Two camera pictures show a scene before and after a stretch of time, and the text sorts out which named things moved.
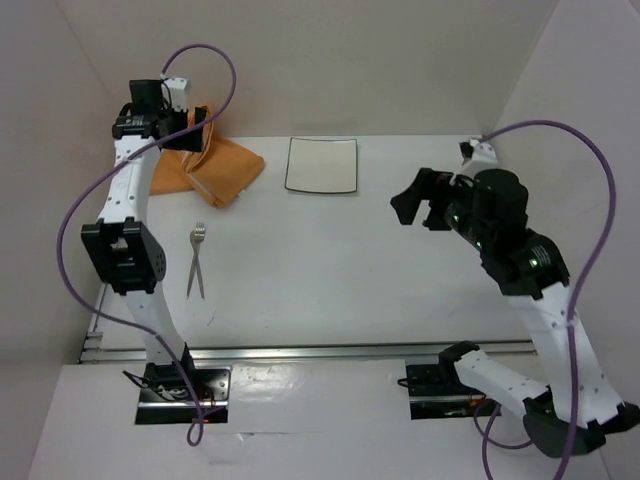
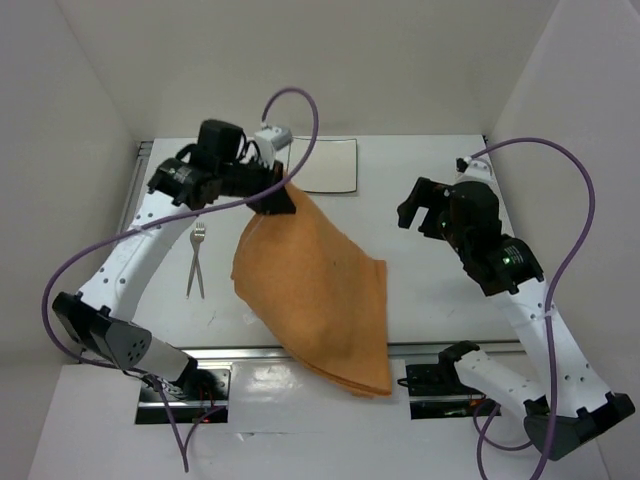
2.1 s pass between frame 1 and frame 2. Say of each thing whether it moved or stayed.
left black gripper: moved
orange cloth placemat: moved
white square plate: stayed
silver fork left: stayed
